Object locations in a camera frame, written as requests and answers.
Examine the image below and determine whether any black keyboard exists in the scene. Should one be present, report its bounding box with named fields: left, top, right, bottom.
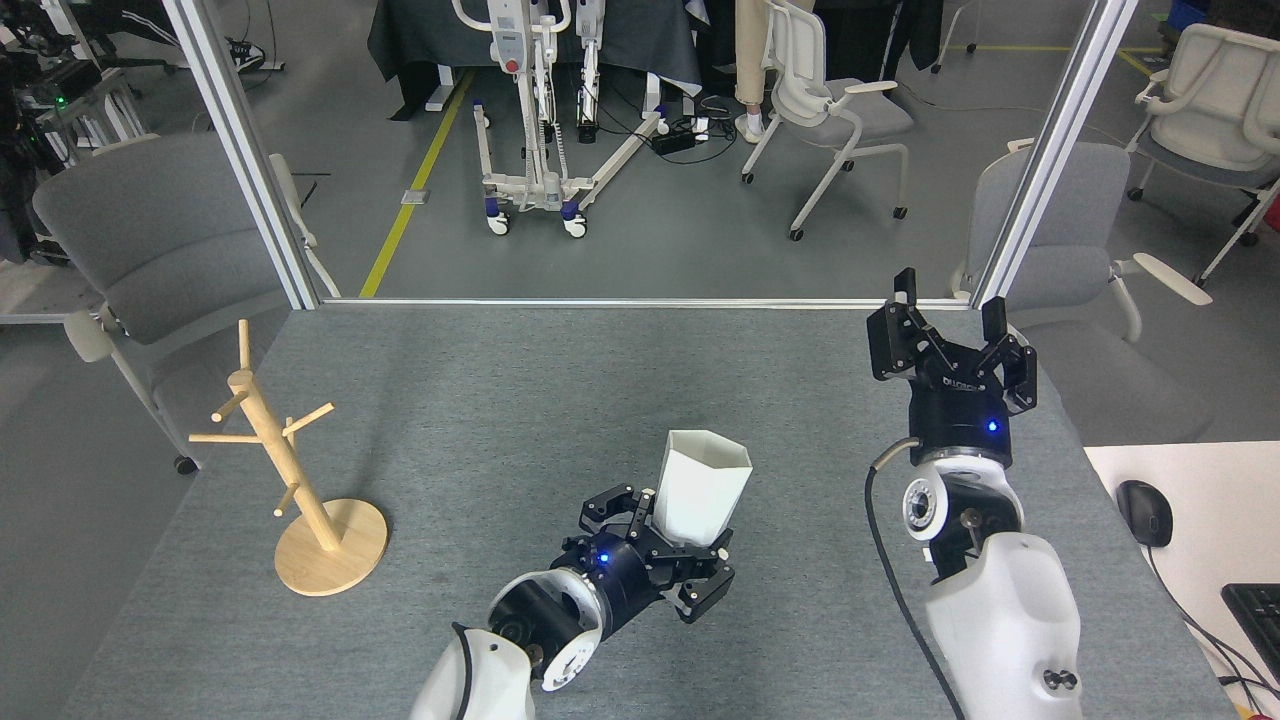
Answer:
left=1221, top=583, right=1280, bottom=686

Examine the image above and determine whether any table with black cloth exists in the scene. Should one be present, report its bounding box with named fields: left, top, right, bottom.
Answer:
left=367, top=0, right=703, bottom=111

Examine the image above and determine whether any black mouse cable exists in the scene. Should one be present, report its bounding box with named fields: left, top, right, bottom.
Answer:
left=1145, top=545, right=1280, bottom=693

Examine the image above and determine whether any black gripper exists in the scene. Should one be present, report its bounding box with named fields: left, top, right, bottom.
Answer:
left=866, top=268, right=1038, bottom=469
left=562, top=486, right=736, bottom=636

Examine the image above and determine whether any white wheeled stand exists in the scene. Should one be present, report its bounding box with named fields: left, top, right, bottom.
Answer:
left=452, top=0, right=673, bottom=239

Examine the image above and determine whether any black computer mouse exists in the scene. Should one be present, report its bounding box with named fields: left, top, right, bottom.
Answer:
left=1116, top=480, right=1174, bottom=549

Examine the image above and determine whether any silver frame post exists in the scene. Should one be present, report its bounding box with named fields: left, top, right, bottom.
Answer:
left=163, top=0, right=323, bottom=311
left=972, top=0, right=1141, bottom=313

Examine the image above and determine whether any wooden cup rack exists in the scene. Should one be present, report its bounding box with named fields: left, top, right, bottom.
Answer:
left=189, top=320, right=389, bottom=598

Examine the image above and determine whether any white office chair grey seat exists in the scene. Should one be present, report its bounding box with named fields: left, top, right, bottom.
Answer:
left=741, top=0, right=916, bottom=243
left=1125, top=24, right=1280, bottom=289

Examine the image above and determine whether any silver table edge rail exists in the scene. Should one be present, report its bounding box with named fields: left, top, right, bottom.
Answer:
left=320, top=297, right=973, bottom=311

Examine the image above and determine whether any white side table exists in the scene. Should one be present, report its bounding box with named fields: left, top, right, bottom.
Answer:
left=1085, top=441, right=1280, bottom=720

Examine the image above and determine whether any grey upholstered chair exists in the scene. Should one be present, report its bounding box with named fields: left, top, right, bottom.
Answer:
left=948, top=140, right=1214, bottom=446
left=32, top=133, right=341, bottom=476

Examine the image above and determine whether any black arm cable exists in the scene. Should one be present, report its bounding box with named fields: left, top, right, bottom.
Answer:
left=865, top=437, right=966, bottom=720

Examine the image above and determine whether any person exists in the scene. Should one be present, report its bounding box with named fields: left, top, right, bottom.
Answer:
left=735, top=0, right=773, bottom=142

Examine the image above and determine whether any white faceted cup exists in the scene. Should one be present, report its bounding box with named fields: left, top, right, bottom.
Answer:
left=655, top=430, right=753, bottom=548

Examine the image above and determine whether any black equipment rack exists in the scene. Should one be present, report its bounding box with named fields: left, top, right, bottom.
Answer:
left=0, top=0, right=151, bottom=266

